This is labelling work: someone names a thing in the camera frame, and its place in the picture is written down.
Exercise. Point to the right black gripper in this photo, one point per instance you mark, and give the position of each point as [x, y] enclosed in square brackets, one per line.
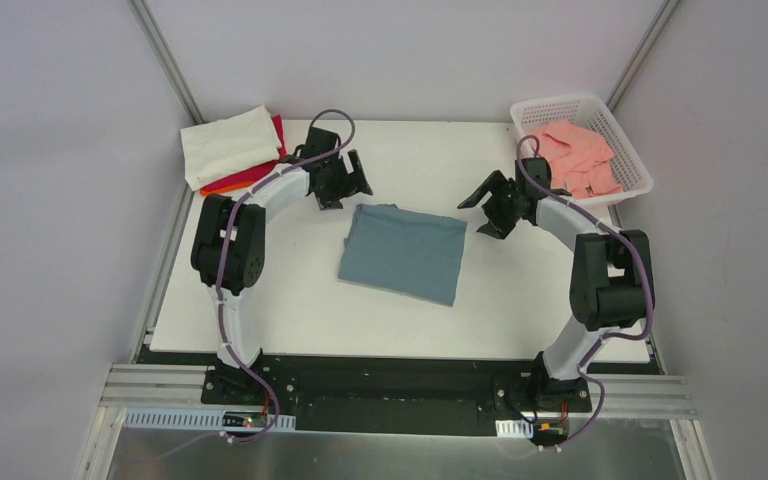
[496, 204]

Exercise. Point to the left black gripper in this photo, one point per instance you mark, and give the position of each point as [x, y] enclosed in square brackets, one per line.
[343, 176]

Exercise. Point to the blue-grey t-shirt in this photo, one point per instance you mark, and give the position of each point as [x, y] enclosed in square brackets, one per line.
[405, 252]

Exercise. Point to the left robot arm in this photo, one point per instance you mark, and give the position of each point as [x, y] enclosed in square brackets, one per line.
[229, 248]

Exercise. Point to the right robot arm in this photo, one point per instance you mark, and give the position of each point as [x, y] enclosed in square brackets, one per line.
[610, 289]

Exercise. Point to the red folded t-shirt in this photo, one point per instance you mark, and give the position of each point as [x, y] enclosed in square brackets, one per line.
[277, 121]

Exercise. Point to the pink t-shirt in basket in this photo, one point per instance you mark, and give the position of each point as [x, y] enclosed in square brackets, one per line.
[579, 159]

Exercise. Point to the white plastic basket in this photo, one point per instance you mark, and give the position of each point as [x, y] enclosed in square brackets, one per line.
[590, 112]

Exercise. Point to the white folded t-shirt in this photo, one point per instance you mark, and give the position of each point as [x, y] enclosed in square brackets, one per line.
[216, 150]

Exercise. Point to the orange folded t-shirt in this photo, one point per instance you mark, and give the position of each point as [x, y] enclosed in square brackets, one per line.
[242, 179]

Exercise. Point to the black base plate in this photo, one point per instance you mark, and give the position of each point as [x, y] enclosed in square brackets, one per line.
[395, 396]

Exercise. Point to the right white cable duct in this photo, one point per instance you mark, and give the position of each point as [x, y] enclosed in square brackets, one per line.
[519, 429]

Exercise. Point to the white cable duct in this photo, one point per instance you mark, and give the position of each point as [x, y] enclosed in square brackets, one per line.
[235, 421]
[519, 429]

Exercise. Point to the aluminium frame rail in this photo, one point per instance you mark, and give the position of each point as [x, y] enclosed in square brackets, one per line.
[146, 385]

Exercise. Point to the left white cable duct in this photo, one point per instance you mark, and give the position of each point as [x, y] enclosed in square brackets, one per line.
[235, 421]

